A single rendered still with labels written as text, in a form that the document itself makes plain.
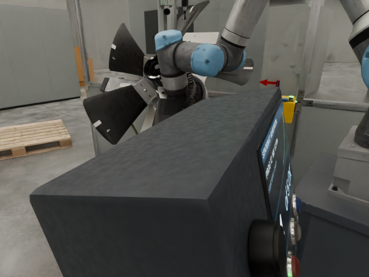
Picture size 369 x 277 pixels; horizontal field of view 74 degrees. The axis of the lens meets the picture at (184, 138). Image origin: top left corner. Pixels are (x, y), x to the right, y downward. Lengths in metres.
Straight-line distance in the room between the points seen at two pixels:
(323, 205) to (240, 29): 0.45
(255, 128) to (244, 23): 0.55
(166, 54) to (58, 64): 6.08
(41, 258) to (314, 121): 1.93
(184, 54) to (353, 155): 0.43
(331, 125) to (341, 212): 1.13
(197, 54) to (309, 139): 1.21
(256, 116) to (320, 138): 1.52
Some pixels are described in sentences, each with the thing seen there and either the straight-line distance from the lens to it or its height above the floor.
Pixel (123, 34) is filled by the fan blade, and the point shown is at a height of 1.34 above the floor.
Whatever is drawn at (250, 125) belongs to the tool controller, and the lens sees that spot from 0.16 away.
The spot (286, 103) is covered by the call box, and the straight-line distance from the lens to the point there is 1.13.
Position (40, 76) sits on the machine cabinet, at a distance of 6.56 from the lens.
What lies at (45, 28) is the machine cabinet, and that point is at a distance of 6.64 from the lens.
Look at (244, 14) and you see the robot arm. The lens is 0.69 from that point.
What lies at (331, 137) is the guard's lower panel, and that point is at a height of 0.79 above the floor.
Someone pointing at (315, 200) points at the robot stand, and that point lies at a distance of 0.59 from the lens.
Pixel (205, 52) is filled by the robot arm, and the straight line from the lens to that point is 0.60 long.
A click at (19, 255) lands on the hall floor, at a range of 2.09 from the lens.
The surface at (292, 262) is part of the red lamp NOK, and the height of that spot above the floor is 1.13.
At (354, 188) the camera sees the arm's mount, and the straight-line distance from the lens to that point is 0.61.
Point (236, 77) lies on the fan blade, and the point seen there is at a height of 1.20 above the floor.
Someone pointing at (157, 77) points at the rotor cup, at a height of 1.19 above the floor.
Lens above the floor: 1.30
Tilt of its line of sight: 21 degrees down
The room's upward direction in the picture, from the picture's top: straight up
